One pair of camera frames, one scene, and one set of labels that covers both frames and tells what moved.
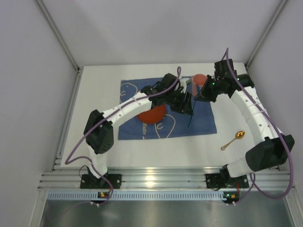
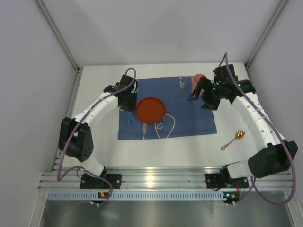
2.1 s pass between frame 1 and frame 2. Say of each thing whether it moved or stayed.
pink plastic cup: stayed
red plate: stayed
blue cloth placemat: stayed
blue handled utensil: moved
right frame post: stayed
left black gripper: moved
